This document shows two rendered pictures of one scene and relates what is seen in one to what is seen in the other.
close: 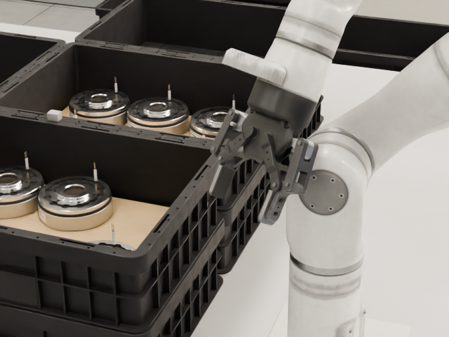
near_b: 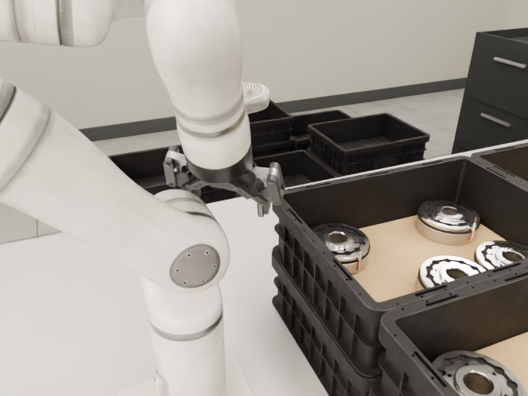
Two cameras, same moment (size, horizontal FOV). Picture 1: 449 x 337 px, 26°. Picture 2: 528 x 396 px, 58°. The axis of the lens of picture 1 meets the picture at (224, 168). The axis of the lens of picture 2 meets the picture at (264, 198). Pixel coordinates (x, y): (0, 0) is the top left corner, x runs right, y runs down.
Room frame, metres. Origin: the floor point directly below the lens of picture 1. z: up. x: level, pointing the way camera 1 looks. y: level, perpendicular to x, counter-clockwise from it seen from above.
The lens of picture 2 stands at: (1.42, -0.35, 1.29)
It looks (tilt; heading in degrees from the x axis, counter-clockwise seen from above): 29 degrees down; 139
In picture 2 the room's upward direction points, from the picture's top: straight up
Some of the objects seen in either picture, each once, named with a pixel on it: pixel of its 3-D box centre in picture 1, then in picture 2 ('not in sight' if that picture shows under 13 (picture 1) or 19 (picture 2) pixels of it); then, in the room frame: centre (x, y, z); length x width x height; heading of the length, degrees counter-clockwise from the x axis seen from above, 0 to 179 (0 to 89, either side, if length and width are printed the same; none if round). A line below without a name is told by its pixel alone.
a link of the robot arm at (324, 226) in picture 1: (329, 204); (181, 265); (1.01, -0.13, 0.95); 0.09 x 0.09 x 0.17; 73
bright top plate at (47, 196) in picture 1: (74, 194); (456, 278); (1.19, 0.21, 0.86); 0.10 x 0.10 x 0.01
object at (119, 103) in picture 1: (99, 101); not in sight; (1.51, 0.21, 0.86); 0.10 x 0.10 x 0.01
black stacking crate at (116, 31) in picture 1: (206, 57); not in sight; (1.69, 0.03, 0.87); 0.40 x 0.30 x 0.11; 71
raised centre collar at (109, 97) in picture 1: (99, 99); not in sight; (1.51, 0.21, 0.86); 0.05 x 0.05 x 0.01
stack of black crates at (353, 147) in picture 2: not in sight; (361, 179); (0.34, 1.16, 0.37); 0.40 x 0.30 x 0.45; 71
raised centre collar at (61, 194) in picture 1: (74, 191); (456, 275); (1.19, 0.21, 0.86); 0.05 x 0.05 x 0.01
